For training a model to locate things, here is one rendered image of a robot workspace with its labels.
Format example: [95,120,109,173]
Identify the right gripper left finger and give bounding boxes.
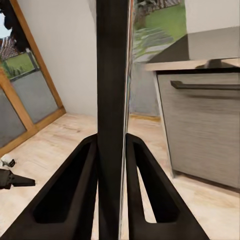
[0,133,99,240]

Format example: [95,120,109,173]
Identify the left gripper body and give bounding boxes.
[0,169,13,190]

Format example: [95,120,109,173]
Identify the poster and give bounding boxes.
[96,0,135,240]

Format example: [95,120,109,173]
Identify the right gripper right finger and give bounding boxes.
[125,133,210,240]

